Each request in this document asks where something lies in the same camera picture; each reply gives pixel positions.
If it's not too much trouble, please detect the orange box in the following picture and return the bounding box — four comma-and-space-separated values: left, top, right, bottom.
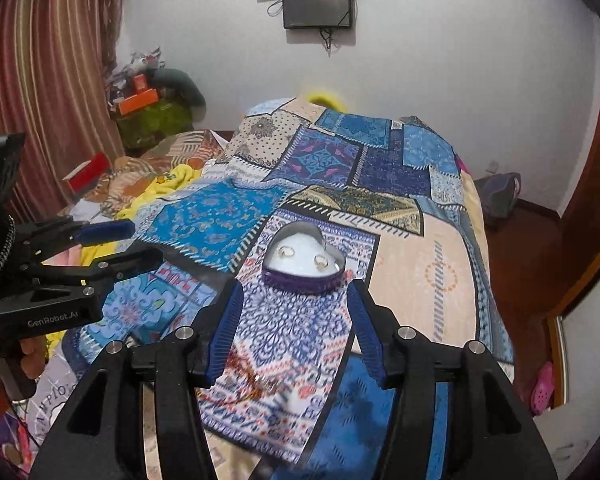
118, 89, 159, 116

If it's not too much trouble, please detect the red striped curtain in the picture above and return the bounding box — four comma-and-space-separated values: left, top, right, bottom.
0, 0, 123, 223

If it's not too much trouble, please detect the yellow cloth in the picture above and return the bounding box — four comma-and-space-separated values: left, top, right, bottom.
45, 165, 202, 338

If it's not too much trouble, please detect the green covered side table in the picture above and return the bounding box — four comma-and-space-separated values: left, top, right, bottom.
116, 100, 193, 152

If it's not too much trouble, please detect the red beaded bracelet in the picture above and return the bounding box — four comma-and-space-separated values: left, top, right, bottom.
214, 353, 292, 411

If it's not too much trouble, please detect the red flat box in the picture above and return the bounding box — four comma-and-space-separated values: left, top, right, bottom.
62, 153, 110, 196

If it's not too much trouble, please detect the yellow round object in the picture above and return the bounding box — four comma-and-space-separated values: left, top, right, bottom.
306, 90, 348, 113

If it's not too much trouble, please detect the dark bag on floor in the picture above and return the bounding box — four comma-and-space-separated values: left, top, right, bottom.
475, 172, 521, 222

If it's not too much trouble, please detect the purple heart-shaped tin box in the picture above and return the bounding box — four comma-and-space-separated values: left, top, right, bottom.
261, 221, 347, 295

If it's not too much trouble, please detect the blue patchwork bedspread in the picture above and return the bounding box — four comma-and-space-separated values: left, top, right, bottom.
44, 96, 516, 480

